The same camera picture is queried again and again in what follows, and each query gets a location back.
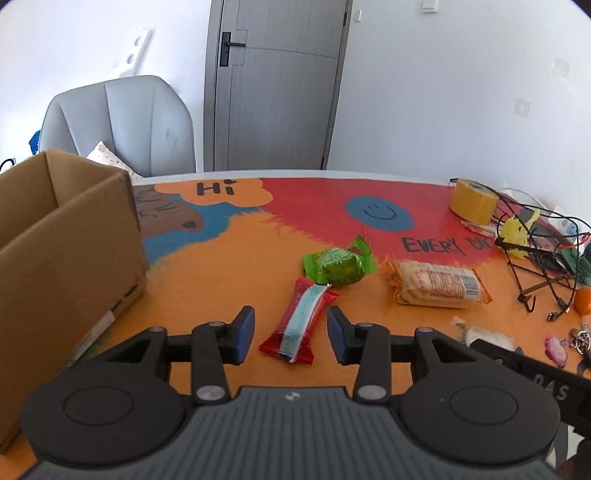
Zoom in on blue bag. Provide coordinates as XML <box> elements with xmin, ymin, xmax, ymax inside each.
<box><xmin>29</xmin><ymin>130</ymin><xmax>41</xmax><ymax>155</ymax></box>

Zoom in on black door handle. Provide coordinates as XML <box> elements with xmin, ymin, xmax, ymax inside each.
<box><xmin>219</xmin><ymin>31</ymin><xmax>246</xmax><ymax>67</ymax></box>

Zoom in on long white cracker pack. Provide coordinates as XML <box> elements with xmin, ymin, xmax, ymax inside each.
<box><xmin>451</xmin><ymin>316</ymin><xmax>523</xmax><ymax>354</ymax></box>

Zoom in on grey door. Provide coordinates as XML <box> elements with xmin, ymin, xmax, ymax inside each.
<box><xmin>204</xmin><ymin>1</ymin><xmax>352</xmax><ymax>171</ymax></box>

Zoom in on colourful printed table mat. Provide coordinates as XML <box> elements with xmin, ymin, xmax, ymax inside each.
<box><xmin>18</xmin><ymin>177</ymin><xmax>581</xmax><ymax>479</ymax></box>

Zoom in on yellow plush toy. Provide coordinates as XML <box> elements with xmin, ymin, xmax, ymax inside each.
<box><xmin>498</xmin><ymin>209</ymin><xmax>541</xmax><ymax>260</ymax></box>

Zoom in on orange wafer packet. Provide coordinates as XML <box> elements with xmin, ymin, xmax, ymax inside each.
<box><xmin>388</xmin><ymin>260</ymin><xmax>492</xmax><ymax>309</ymax></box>

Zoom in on green snack packet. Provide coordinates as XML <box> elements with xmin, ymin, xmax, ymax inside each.
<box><xmin>303</xmin><ymin>236</ymin><xmax>377</xmax><ymax>287</ymax></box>

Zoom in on brown cardboard box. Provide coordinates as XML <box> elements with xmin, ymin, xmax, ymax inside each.
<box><xmin>1</xmin><ymin>150</ymin><xmax>147</xmax><ymax>449</ymax></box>

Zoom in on grey upholstered chair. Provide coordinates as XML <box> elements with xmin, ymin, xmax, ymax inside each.
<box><xmin>39</xmin><ymin>75</ymin><xmax>196</xmax><ymax>177</ymax></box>

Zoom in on white perforated board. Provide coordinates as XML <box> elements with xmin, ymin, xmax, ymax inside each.
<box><xmin>118</xmin><ymin>29</ymin><xmax>153</xmax><ymax>78</ymax></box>

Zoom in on bunch of keys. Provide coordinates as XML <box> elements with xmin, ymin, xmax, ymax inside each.
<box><xmin>569</xmin><ymin>323</ymin><xmax>591</xmax><ymax>377</ymax></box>

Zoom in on red and blue snack bar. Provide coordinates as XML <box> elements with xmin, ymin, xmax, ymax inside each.
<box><xmin>259</xmin><ymin>277</ymin><xmax>339</xmax><ymax>366</ymax></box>

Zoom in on black usb cable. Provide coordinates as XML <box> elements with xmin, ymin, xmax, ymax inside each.
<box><xmin>546</xmin><ymin>271</ymin><xmax>581</xmax><ymax>323</ymax></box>

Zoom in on orange tangerine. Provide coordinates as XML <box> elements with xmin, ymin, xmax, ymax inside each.
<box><xmin>573</xmin><ymin>286</ymin><xmax>591</xmax><ymax>316</ymax></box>

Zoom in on dotted white cushion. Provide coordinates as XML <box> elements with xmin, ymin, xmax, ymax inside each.
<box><xmin>87</xmin><ymin>141</ymin><xmax>142</xmax><ymax>180</ymax></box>

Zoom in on pink keychain charm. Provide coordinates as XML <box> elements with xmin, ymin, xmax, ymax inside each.
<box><xmin>545</xmin><ymin>335</ymin><xmax>569</xmax><ymax>369</ymax></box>

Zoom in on black wire stand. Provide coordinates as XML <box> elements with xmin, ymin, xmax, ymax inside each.
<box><xmin>493</xmin><ymin>207</ymin><xmax>591</xmax><ymax>315</ymax></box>

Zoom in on white wall switch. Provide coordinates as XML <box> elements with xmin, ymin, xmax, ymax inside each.
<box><xmin>421</xmin><ymin>0</ymin><xmax>440</xmax><ymax>14</ymax></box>

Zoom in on black power adapter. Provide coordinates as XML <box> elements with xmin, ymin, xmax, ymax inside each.
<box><xmin>579</xmin><ymin>242</ymin><xmax>591</xmax><ymax>271</ymax></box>

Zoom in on yellow tape roll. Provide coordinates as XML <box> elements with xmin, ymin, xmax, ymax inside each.
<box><xmin>449</xmin><ymin>179</ymin><xmax>499</xmax><ymax>226</ymax></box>

